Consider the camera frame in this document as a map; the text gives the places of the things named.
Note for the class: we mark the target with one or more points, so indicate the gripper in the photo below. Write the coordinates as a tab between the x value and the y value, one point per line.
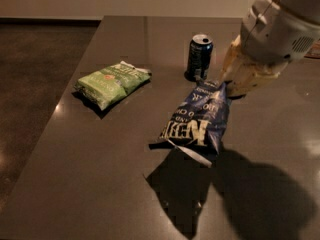
274	34

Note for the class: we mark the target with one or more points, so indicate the blue Kettle chip bag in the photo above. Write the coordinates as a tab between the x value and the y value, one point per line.
198	124

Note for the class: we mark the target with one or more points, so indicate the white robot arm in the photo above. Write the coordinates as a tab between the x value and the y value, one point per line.
273	34

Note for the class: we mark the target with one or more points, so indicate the green Kettle chip bag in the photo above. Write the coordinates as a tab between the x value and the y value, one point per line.
111	84

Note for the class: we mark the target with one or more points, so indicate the dark blue soda can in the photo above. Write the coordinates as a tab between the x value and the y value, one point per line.
199	57

